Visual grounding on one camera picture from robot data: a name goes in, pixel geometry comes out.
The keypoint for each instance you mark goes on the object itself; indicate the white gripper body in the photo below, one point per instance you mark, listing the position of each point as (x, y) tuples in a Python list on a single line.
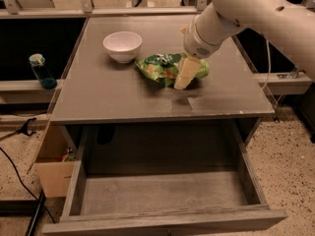
[(197, 43)]

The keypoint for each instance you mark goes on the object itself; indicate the green rice chip bag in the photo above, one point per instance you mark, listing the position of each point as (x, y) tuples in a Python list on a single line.
[(162, 68)]

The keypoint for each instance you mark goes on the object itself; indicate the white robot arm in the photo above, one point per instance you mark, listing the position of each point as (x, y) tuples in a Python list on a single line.
[(290, 28)]

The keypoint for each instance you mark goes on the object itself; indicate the grey cabinet with top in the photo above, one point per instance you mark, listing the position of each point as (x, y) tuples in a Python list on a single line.
[(100, 90)]

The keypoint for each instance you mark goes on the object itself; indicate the open grey top drawer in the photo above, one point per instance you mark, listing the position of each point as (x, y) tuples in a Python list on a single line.
[(164, 179)]

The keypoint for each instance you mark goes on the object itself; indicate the white bowl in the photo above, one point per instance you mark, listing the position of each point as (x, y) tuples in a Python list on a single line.
[(123, 46)]

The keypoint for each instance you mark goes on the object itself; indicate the blue water bottle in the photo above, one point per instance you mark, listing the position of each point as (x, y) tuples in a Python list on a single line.
[(42, 72)]

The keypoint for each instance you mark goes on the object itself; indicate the colourful item in box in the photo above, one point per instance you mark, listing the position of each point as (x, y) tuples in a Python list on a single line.
[(69, 155)]

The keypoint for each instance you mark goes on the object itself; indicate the cardboard box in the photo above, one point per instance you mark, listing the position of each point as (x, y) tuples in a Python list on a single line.
[(54, 175)]

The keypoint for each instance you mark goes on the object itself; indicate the black clamp on floor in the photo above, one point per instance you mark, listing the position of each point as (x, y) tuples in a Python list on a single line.
[(23, 130)]

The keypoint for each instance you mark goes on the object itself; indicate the metal bracket clamp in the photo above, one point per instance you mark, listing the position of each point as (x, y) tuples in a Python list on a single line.
[(293, 74)]

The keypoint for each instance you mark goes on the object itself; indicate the metal rail frame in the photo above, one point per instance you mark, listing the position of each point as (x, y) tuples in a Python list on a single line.
[(98, 9)]

